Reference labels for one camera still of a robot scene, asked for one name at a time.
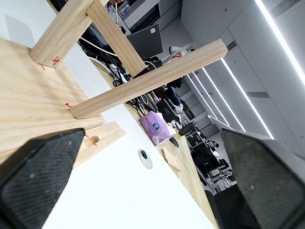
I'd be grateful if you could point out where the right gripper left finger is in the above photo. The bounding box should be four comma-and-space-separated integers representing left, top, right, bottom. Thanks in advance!
0, 127, 86, 229

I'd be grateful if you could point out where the wooden seat board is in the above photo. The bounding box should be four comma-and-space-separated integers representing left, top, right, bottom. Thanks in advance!
0, 38, 105, 164

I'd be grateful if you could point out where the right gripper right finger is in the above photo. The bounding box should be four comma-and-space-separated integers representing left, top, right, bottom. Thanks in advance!
220, 128, 305, 229

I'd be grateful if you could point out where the small wooden piece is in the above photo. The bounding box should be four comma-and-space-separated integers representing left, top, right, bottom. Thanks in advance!
160, 147, 182, 172

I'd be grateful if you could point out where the wooden leg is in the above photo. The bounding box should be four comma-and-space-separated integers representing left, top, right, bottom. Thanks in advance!
69, 39, 228, 120
29, 0, 95, 69

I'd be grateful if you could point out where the person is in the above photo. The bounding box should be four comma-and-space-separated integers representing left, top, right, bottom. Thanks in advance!
164, 82, 184, 114

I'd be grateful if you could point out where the grey laptop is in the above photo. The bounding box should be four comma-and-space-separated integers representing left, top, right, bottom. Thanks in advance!
125, 22, 163, 61

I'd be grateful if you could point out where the purple tissue pack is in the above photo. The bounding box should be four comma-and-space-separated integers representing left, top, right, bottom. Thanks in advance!
139, 112, 176, 147

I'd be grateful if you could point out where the wooden cross bar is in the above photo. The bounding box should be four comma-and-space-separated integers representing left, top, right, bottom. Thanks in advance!
86, 0, 146, 78

